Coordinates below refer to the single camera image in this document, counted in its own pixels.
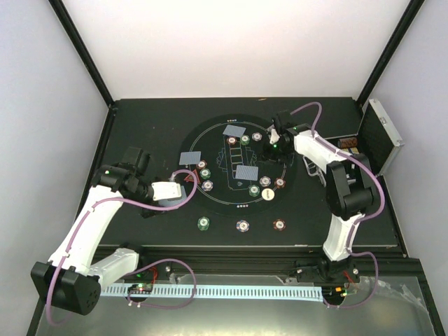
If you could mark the green chip mat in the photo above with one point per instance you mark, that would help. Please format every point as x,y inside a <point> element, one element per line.
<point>254,190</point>

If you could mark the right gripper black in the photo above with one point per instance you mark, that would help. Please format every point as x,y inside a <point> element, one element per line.
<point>267,155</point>

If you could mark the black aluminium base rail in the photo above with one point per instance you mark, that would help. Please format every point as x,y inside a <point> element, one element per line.
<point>307,265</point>

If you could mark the red triangular marker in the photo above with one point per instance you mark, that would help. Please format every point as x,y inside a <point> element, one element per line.
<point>190,178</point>

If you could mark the round black poker mat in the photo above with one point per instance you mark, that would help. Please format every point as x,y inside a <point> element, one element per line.
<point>230,196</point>

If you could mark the aluminium poker case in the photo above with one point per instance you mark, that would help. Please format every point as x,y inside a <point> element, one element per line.
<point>377,136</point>

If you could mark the brown chip row in case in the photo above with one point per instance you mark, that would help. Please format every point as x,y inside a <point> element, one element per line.
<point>350,142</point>

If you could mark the red white chip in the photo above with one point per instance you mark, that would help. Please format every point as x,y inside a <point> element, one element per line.
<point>201,164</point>
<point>280,183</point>
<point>231,140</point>

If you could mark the blue card top seat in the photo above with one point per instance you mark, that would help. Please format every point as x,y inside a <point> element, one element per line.
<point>234,131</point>

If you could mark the white dealer button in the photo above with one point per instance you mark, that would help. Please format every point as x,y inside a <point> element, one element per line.
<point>268,194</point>

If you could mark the red white chip top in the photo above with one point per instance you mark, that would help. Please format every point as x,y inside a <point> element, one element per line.
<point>231,140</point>

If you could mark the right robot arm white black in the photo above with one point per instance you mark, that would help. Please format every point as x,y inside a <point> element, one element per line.
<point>351,189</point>

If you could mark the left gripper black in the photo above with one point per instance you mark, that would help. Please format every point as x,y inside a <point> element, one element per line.
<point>147,212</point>

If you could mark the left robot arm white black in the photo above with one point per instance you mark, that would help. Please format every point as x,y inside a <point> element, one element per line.
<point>70,280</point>

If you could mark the brown poker chip stack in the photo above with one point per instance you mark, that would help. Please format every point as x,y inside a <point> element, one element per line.
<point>279,225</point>

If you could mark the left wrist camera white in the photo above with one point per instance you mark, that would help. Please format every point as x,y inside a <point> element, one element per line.
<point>166,190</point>

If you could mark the white perforated strip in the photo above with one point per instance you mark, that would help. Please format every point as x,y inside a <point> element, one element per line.
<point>232,292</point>

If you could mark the blue playing card deck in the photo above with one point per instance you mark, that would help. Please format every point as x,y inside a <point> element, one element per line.
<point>166,203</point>

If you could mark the green poker chip stack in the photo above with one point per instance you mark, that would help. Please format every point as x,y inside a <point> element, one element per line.
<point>203,223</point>

